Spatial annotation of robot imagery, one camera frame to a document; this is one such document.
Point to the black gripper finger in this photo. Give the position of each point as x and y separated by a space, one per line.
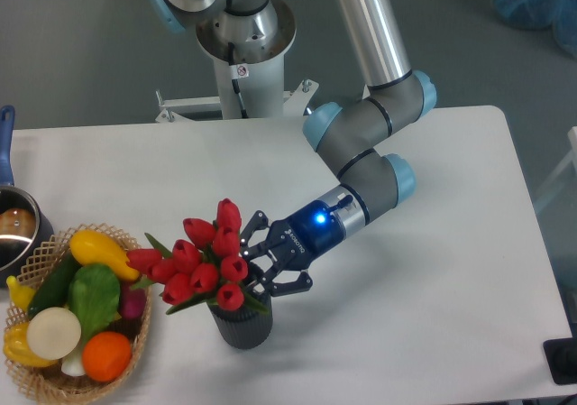
259 221
265 285

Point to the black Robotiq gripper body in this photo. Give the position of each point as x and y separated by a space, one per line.
295 241

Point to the red tulip bouquet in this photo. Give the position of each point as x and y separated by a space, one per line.
204 268

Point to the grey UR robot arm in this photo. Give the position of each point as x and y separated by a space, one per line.
346 138

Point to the dark grey ribbed vase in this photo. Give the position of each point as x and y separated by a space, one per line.
249 325

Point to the purple red onion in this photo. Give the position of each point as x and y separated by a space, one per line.
132 302

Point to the yellow squash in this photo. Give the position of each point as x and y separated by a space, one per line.
91 247

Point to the green lettuce leaf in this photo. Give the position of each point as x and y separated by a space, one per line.
94 295

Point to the orange fruit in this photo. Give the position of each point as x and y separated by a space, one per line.
106 356

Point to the woven wicker basket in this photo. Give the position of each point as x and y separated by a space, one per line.
49 385

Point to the dark green cucumber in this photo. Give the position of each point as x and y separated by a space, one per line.
54 290

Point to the white green scallion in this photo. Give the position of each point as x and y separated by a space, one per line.
72 364

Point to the black device at table edge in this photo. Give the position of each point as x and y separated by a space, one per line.
561 358

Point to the yellow bell pepper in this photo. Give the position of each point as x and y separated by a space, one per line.
16 348

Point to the blue plastic bag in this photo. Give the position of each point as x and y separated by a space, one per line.
559 16

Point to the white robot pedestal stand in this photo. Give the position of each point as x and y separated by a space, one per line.
248 56

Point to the blue handled saucepan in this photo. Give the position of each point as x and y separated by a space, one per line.
23 226

